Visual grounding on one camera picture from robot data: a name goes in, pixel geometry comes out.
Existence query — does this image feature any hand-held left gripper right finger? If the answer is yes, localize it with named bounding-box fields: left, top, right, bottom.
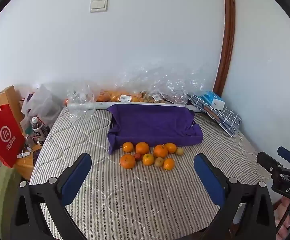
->
left=194, top=153, right=277, bottom=240

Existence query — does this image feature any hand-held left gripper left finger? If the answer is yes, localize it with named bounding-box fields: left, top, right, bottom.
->
left=10, top=152, right=93, bottom=240

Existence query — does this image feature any large orange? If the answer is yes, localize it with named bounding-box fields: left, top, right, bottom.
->
left=120, top=154, right=136, bottom=169

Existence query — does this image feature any purple towel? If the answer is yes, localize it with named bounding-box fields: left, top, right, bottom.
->
left=107, top=104, right=204, bottom=155

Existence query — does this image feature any person's right hand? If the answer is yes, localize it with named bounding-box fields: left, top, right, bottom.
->
left=273, top=195, right=290, bottom=240

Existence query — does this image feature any dark drink bottle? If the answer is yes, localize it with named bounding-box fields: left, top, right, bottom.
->
left=30, top=116, right=48, bottom=143

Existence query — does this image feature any striped bed quilt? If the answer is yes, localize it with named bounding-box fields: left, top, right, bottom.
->
left=29, top=106, right=273, bottom=240

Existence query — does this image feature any grey plaid folded cloth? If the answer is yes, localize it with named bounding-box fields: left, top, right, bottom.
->
left=187, top=94, right=243, bottom=137

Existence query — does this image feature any white small box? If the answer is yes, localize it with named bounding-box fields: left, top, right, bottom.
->
left=211, top=99, right=226, bottom=111

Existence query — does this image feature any white long box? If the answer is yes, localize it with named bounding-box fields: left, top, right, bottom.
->
left=68, top=101, right=188, bottom=110

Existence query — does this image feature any empty clear plastic bag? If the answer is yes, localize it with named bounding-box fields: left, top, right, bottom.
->
left=66, top=84, right=97, bottom=120

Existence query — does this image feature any white plastic bag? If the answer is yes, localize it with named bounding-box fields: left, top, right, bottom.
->
left=21, top=84, right=63, bottom=128

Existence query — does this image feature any red paper bag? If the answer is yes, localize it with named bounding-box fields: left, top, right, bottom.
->
left=0, top=97, right=26, bottom=169

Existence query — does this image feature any blue tissue pack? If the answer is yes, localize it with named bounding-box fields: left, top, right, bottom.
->
left=200, top=91, right=222, bottom=104

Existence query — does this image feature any clear bag of oranges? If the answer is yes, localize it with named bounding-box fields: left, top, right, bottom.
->
left=95, top=80, right=145, bottom=103

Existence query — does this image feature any clear bag of brown fruit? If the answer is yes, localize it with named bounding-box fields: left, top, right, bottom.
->
left=142, top=76, right=189, bottom=105

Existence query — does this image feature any wooden door frame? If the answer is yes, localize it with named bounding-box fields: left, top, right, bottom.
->
left=212, top=0, right=236, bottom=97

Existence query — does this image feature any white wall switch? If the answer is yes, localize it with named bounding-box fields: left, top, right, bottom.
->
left=89, top=0, right=109, bottom=13

